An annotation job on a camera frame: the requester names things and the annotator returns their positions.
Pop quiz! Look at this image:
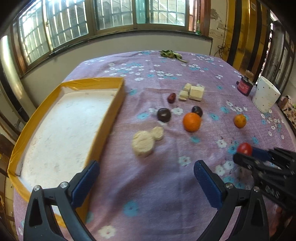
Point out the red cherry tomato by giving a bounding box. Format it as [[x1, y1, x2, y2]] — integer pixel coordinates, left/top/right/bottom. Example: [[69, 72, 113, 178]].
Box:
[[237, 143, 253, 156]]

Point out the small orange tangerine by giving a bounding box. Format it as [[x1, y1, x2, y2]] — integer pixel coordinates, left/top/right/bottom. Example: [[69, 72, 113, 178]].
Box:
[[233, 114, 247, 128]]

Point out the large orange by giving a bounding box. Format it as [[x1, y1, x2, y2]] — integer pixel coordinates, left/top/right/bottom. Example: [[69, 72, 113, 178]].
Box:
[[183, 113, 202, 133]]

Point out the large cream cube block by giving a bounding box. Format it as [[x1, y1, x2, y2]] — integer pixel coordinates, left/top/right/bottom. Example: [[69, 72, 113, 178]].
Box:
[[189, 86, 205, 101]]

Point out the small cream cube block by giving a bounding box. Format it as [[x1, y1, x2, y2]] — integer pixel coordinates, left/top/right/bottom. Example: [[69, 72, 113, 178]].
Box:
[[178, 90, 189, 101]]

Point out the small round white cake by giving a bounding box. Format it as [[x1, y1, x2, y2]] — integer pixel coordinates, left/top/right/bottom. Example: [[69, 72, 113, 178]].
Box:
[[151, 126, 164, 141]]

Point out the large round white cake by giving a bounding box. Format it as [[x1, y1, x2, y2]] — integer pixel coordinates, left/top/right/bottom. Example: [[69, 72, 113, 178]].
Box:
[[132, 131, 155, 157]]

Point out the white polka dot cup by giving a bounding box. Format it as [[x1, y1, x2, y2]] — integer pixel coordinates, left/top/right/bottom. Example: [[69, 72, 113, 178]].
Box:
[[252, 76, 280, 113]]

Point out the small dark plum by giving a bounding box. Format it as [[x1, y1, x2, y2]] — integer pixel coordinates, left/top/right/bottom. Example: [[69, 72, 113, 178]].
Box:
[[191, 105, 203, 117]]

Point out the red label dark jar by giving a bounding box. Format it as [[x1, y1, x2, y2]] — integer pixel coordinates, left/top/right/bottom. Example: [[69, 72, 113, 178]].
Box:
[[236, 76, 253, 96]]

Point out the brown object behind jar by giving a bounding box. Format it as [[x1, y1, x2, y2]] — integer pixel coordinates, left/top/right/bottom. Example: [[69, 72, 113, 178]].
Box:
[[244, 70, 254, 82]]

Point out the purple floral tablecloth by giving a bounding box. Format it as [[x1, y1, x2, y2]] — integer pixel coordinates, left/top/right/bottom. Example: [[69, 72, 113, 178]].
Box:
[[13, 50, 296, 241]]

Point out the dark purple plum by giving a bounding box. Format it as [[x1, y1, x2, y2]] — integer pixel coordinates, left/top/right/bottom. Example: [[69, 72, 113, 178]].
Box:
[[157, 108, 171, 123]]

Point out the red jujube date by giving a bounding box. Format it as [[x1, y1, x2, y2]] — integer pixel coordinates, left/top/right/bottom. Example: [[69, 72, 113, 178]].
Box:
[[167, 93, 176, 103]]

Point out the yellow-rimmed white tray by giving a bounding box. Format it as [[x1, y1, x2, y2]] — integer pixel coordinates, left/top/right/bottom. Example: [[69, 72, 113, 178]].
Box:
[[7, 77, 125, 229]]

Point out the green leafy sprig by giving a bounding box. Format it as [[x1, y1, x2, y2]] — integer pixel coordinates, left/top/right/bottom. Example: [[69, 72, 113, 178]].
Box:
[[159, 50, 188, 63]]

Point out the green bottle on sill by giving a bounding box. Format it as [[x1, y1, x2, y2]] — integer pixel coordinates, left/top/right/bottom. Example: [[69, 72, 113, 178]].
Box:
[[196, 20, 201, 34]]

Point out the barred window frame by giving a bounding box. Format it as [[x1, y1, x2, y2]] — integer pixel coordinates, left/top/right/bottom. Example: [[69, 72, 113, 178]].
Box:
[[10, 1, 211, 76]]

